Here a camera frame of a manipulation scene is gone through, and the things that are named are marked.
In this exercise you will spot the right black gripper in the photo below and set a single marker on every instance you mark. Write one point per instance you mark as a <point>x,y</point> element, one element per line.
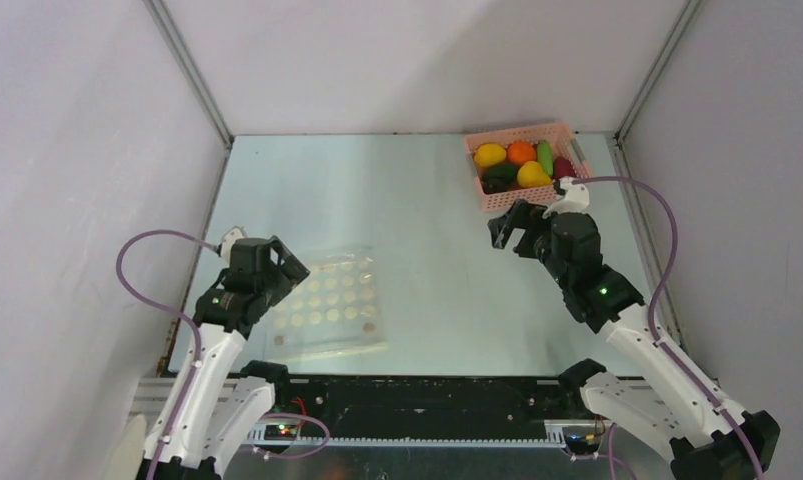
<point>519,229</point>

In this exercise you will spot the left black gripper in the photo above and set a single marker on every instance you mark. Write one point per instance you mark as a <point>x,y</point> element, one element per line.
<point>290,273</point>

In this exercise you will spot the dark green avocado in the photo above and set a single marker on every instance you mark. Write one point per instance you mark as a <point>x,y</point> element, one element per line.
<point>505,172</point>

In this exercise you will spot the orange fruit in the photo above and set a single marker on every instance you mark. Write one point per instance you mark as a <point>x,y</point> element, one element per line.
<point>521,152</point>

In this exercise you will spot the yellow lemon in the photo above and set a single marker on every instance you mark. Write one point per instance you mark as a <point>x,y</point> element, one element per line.
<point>488,155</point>

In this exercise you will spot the clear dotted zip top bag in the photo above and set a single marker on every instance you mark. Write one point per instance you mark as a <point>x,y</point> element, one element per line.
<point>335,312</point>

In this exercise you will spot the dark brown fruit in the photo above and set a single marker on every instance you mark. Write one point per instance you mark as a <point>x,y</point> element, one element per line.
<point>495,185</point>

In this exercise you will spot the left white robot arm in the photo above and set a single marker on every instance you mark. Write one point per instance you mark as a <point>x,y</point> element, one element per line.
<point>193,437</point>

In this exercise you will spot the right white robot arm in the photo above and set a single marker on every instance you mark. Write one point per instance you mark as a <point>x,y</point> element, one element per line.
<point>683,415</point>

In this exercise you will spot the red fruit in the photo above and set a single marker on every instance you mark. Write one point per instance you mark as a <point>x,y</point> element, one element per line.
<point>562,167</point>

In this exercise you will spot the green cucumber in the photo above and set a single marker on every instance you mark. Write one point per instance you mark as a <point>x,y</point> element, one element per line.
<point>545,157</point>

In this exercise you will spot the pink plastic basket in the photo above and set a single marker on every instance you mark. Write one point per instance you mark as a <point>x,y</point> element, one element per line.
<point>562,140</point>

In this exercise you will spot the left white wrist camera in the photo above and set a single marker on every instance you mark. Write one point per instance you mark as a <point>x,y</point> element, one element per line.
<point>228,240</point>

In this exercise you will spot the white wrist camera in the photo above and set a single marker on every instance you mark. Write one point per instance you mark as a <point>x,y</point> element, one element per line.
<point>572,197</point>
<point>228,240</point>

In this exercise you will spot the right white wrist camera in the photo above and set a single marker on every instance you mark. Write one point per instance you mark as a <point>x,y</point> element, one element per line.
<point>572,197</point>

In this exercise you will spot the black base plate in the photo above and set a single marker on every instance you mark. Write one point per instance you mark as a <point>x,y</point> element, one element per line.
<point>427,404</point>

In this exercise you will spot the aluminium frame rail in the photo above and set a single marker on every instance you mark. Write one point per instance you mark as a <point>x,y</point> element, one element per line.
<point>348,434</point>

